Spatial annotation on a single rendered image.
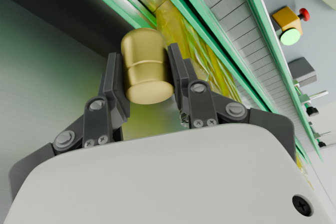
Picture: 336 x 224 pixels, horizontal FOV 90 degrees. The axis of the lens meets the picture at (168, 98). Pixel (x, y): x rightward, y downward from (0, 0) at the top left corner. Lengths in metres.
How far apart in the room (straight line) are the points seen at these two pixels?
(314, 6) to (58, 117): 0.71
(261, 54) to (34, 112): 0.52
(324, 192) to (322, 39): 5.34
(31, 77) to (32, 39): 0.06
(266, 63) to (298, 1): 0.20
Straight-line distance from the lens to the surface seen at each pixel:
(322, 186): 6.01
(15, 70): 0.26
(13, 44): 0.28
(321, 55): 0.92
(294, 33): 0.60
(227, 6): 0.42
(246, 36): 0.49
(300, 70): 0.83
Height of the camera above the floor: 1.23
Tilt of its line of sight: 36 degrees down
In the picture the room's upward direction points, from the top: 175 degrees clockwise
